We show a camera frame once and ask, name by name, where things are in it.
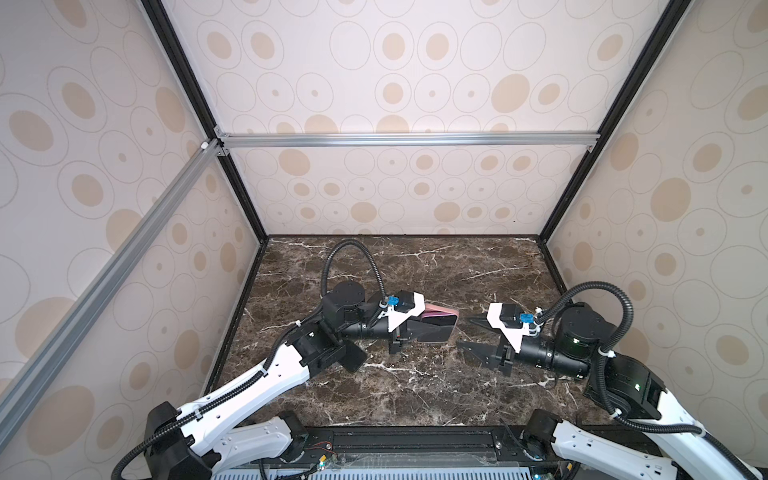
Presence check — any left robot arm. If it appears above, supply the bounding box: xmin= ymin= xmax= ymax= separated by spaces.
xmin=111 ymin=281 xmax=426 ymax=479

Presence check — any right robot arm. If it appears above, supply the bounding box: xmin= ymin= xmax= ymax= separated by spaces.
xmin=458 ymin=302 xmax=766 ymax=479

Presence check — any black phone lower left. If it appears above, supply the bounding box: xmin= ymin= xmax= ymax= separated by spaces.
xmin=338 ymin=340 xmax=368 ymax=373

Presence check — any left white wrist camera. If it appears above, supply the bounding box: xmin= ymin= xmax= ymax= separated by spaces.
xmin=378 ymin=291 xmax=426 ymax=333

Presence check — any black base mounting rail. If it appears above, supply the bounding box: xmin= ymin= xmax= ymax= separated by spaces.
xmin=155 ymin=424 xmax=676 ymax=480

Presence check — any left black corrugated cable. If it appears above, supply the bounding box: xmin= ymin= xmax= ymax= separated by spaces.
xmin=110 ymin=238 xmax=388 ymax=480

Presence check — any black corrugated cable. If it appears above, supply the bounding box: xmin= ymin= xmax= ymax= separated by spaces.
xmin=110 ymin=238 xmax=388 ymax=480
xmin=533 ymin=280 xmax=763 ymax=480

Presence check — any right black corrugated cable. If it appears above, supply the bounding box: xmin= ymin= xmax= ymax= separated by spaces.
xmin=533 ymin=280 xmax=763 ymax=480

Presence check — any horizontal aluminium rail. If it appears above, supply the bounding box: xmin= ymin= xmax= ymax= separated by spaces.
xmin=221 ymin=131 xmax=600 ymax=149

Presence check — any diagonal aluminium rail left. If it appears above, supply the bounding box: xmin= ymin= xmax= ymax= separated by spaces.
xmin=1 ymin=138 xmax=221 ymax=448

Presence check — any black frame post right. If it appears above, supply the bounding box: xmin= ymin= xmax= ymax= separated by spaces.
xmin=539 ymin=0 xmax=692 ymax=247

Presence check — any black frame post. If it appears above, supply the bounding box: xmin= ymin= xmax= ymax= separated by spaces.
xmin=539 ymin=0 xmax=692 ymax=247
xmin=140 ymin=0 xmax=269 ymax=244

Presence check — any black frame post left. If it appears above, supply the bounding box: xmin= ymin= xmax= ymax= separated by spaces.
xmin=140 ymin=0 xmax=269 ymax=244

